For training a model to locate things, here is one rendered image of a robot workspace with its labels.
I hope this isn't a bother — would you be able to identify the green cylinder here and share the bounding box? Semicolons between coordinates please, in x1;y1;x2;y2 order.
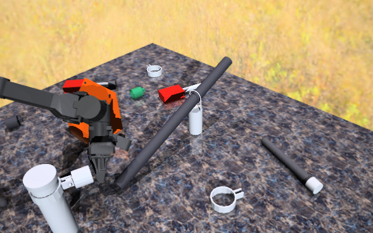
130;87;145;99

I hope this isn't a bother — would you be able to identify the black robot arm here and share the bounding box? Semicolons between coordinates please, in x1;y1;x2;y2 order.
0;76;132;151

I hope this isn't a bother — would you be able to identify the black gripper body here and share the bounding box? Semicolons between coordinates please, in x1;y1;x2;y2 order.
87;122;115;156

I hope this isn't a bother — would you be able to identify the grey metal ring clamp with two tabs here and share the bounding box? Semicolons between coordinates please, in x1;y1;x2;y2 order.
146;65;162;77
210;187;243;213

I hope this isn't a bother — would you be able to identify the grey metal post with cap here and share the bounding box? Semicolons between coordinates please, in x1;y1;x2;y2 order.
23;164;79;233

